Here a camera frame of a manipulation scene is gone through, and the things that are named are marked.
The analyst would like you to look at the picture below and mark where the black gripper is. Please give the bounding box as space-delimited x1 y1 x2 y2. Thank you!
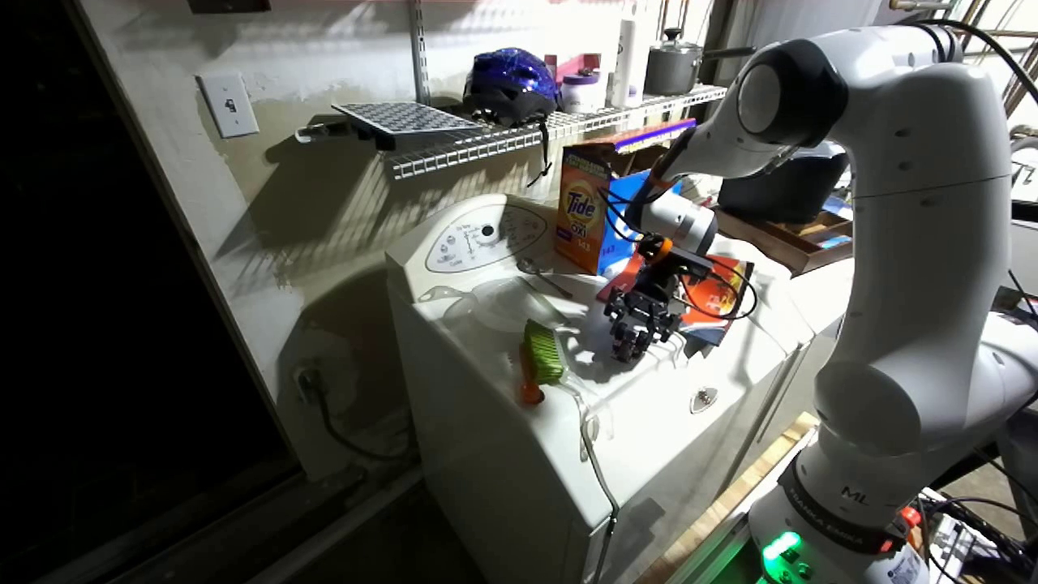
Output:
604 241 707 364

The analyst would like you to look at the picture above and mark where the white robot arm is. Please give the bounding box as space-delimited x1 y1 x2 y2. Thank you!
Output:
627 22 1035 556

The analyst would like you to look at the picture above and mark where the orange red flat package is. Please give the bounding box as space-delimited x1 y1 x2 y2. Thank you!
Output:
596 252 752 346

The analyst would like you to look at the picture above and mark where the green bottle orange cap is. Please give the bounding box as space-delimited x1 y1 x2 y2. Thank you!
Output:
520 320 564 406

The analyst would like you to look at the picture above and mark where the white washing machine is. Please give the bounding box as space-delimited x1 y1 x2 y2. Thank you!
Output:
386 196 797 584

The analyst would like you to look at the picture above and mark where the orange blue detergent box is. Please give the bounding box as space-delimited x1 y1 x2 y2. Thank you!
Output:
554 144 662 276

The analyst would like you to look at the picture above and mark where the brown tray on dryer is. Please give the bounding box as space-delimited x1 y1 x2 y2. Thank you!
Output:
718 212 853 276

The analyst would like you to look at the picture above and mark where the wooden plank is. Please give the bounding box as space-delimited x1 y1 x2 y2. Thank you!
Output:
636 411 817 584

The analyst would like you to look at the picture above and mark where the dark bag on dryer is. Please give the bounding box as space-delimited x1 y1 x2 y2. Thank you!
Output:
719 144 850 224

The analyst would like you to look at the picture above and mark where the grey metal pot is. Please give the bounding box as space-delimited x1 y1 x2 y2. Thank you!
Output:
646 29 702 96

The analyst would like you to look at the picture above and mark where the blue bicycle helmet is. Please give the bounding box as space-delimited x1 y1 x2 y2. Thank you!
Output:
465 47 560 126

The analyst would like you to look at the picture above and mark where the dark flat panel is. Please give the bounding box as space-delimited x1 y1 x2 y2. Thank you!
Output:
333 104 480 150

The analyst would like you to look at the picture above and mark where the white wire shelf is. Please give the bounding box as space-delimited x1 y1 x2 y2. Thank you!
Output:
386 83 725 183

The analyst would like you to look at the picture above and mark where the black power cord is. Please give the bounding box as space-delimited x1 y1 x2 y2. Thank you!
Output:
294 366 419 468

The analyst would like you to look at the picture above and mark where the white wall outlet plate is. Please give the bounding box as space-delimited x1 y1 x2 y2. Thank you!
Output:
197 75 260 140

